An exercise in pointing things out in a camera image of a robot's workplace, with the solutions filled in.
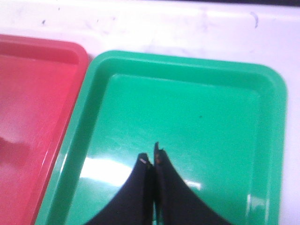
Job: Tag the green plastic tray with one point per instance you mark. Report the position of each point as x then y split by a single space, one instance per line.
221 123

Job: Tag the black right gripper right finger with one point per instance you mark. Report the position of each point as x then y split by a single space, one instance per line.
175 202

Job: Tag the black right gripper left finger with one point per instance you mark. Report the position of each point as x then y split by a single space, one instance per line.
133 204

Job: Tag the red plastic tray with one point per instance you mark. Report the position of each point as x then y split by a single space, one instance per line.
39 84

